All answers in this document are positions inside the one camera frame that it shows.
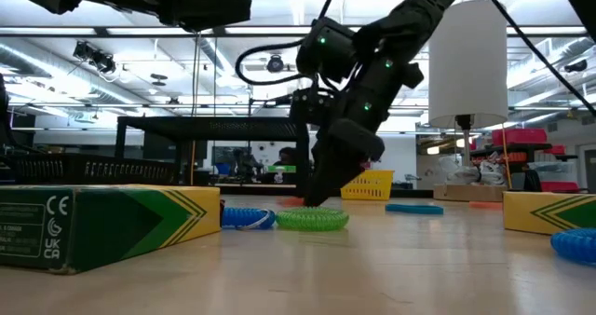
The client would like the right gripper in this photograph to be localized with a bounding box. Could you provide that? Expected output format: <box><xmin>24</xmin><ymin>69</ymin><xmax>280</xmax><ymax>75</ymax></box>
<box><xmin>305</xmin><ymin>79</ymin><xmax>401</xmax><ymax>208</ymax></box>

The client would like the orange rubber band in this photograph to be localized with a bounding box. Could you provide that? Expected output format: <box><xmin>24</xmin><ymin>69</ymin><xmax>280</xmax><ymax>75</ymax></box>
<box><xmin>468</xmin><ymin>200</ymin><xmax>504</xmax><ymax>211</ymax></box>
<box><xmin>278</xmin><ymin>196</ymin><xmax>308</xmax><ymax>209</ymax></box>

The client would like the green coil wristband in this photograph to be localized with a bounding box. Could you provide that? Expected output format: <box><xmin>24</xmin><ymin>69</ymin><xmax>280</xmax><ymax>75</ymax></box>
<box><xmin>275</xmin><ymin>206</ymin><xmax>350</xmax><ymax>233</ymax></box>

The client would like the blue coil wristband with ring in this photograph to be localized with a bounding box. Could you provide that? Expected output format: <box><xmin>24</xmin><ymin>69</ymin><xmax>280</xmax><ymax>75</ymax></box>
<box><xmin>221</xmin><ymin>206</ymin><xmax>277</xmax><ymax>231</ymax></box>

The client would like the blue rubber band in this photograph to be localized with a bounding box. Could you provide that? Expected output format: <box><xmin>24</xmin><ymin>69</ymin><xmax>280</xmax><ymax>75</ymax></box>
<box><xmin>385</xmin><ymin>203</ymin><xmax>445</xmax><ymax>216</ymax></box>

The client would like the black mesh desk shelf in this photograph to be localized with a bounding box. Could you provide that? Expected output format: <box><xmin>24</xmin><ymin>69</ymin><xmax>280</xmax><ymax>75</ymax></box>
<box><xmin>115</xmin><ymin>116</ymin><xmax>311</xmax><ymax>199</ymax></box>

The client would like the black plastic basket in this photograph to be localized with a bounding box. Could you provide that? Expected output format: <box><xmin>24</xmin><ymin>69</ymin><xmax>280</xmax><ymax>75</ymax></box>
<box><xmin>0</xmin><ymin>152</ymin><xmax>177</xmax><ymax>186</ymax></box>

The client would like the Crayola crayon box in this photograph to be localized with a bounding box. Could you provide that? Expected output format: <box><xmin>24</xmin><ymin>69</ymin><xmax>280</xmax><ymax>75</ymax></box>
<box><xmin>502</xmin><ymin>191</ymin><xmax>596</xmax><ymax>236</ymax></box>
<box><xmin>0</xmin><ymin>184</ymin><xmax>222</xmax><ymax>276</ymax></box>

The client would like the person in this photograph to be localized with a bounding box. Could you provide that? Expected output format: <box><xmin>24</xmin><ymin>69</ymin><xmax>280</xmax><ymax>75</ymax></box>
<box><xmin>272</xmin><ymin>145</ymin><xmax>299</xmax><ymax>167</ymax></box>

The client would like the yellow plastic basket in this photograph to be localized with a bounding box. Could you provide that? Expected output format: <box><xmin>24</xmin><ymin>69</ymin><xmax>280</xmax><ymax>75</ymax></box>
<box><xmin>340</xmin><ymin>169</ymin><xmax>396</xmax><ymax>201</ymax></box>

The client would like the white shade table lamp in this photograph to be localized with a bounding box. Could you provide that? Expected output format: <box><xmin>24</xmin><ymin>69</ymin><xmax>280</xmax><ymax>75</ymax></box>
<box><xmin>427</xmin><ymin>0</ymin><xmax>509</xmax><ymax>203</ymax></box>

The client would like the yellow pole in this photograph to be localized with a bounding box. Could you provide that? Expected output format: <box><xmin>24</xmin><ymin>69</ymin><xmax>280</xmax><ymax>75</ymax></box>
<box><xmin>500</xmin><ymin>128</ymin><xmax>513</xmax><ymax>190</ymax></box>

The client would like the orange storage bin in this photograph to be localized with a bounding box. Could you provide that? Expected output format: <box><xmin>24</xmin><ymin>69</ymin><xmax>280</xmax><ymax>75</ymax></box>
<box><xmin>495</xmin><ymin>152</ymin><xmax>530</xmax><ymax>164</ymax></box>

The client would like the black storage rack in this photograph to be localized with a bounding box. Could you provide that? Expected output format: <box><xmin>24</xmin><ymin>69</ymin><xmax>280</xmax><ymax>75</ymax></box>
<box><xmin>469</xmin><ymin>142</ymin><xmax>581</xmax><ymax>194</ymax></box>

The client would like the large red storage bin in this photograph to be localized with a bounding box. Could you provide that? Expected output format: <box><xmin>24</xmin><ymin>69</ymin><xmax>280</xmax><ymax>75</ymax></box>
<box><xmin>491</xmin><ymin>128</ymin><xmax>549</xmax><ymax>146</ymax></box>

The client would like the clear storage bin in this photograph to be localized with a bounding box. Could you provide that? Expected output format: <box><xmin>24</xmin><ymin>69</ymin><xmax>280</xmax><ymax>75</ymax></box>
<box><xmin>528</xmin><ymin>160</ymin><xmax>578</xmax><ymax>184</ymax></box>

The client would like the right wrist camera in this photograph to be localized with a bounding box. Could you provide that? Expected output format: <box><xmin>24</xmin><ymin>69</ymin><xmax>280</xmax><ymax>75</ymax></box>
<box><xmin>288</xmin><ymin>87</ymin><xmax>336</xmax><ymax>126</ymax></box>

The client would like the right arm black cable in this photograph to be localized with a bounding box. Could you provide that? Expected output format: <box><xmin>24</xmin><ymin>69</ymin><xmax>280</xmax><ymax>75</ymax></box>
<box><xmin>234</xmin><ymin>0</ymin><xmax>350</xmax><ymax>87</ymax></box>

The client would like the black ceiling camera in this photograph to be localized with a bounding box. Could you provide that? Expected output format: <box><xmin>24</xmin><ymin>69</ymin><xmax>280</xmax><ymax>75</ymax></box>
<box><xmin>265</xmin><ymin>53</ymin><xmax>285</xmax><ymax>74</ymax></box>

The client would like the black aluminium frame rail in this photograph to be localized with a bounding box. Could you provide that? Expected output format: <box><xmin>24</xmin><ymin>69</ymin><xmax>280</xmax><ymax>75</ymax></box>
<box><xmin>216</xmin><ymin>183</ymin><xmax>434</xmax><ymax>199</ymax></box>

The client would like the white bundled lamp cord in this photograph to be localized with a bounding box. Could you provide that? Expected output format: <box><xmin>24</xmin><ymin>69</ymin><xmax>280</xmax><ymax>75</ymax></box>
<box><xmin>437</xmin><ymin>156</ymin><xmax>507</xmax><ymax>186</ymax></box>

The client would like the thin black cable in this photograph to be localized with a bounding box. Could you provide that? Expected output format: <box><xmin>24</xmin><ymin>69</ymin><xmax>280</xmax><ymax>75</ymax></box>
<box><xmin>478</xmin><ymin>0</ymin><xmax>596</xmax><ymax>116</ymax></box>

